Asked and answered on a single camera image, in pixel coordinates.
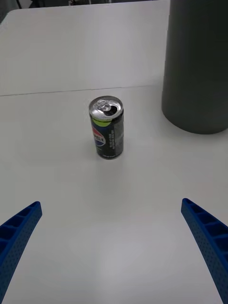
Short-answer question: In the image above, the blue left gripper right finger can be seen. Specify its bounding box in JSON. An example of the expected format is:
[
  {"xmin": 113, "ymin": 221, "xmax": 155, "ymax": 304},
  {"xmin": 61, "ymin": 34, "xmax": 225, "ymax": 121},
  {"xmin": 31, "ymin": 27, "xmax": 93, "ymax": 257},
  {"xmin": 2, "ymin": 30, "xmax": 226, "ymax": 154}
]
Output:
[{"xmin": 180, "ymin": 198, "xmax": 228, "ymax": 304}]

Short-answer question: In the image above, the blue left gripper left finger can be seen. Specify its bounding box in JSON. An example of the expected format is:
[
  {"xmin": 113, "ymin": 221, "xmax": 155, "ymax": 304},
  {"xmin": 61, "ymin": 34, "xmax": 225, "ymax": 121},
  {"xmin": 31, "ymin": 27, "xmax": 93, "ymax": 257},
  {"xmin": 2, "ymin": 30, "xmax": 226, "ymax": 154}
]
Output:
[{"xmin": 0, "ymin": 201, "xmax": 43, "ymax": 304}]

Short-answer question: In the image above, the black drink can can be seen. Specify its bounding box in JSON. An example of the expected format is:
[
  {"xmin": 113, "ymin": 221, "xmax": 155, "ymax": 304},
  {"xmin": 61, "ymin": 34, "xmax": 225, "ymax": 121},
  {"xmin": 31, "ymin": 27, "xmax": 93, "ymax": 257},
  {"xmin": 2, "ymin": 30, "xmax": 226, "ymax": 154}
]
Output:
[{"xmin": 89, "ymin": 95, "xmax": 125, "ymax": 160}]

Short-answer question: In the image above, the grey plastic waste bin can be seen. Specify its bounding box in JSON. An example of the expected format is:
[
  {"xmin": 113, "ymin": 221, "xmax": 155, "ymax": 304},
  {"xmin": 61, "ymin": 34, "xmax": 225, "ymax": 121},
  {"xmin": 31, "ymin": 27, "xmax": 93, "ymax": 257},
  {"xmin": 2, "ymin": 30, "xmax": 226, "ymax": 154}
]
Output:
[{"xmin": 161, "ymin": 0, "xmax": 228, "ymax": 135}]

